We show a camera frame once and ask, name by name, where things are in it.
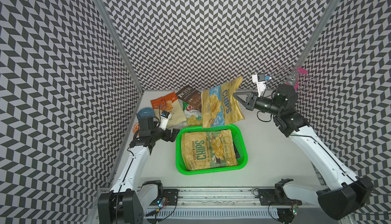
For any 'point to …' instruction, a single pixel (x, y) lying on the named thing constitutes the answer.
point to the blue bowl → (146, 112)
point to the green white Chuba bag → (193, 115)
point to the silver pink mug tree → (296, 77)
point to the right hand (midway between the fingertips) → (233, 98)
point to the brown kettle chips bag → (190, 94)
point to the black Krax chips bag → (236, 151)
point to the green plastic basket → (239, 137)
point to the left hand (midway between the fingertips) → (170, 128)
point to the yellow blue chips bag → (219, 107)
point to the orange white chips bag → (168, 103)
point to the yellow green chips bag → (206, 149)
